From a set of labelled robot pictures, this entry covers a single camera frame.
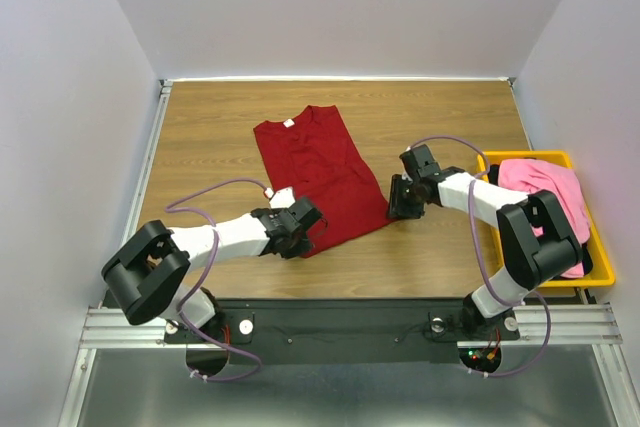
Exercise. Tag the yellow plastic bin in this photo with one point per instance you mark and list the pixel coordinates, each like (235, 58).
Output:
(602, 274)

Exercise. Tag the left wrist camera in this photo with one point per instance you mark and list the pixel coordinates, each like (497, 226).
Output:
(300, 209)

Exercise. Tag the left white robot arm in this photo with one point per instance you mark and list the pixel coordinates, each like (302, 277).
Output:
(146, 275)

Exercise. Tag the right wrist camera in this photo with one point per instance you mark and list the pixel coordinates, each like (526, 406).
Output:
(419, 163)

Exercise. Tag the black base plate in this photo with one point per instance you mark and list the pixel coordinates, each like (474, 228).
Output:
(356, 331)

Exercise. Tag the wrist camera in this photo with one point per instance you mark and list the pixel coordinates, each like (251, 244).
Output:
(419, 163)
(300, 209)

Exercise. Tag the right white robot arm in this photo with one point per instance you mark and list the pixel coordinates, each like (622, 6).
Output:
(537, 240)

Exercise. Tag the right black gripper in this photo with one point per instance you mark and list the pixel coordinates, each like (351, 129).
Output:
(396, 204)

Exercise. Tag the black garment in bin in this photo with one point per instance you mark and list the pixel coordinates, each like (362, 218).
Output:
(533, 175)

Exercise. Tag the red t shirt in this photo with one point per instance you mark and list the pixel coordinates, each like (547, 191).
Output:
(314, 154)

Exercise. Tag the aluminium frame rail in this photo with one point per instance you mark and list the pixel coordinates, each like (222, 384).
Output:
(84, 361)

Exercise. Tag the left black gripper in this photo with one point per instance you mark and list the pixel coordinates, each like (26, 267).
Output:
(302, 248)

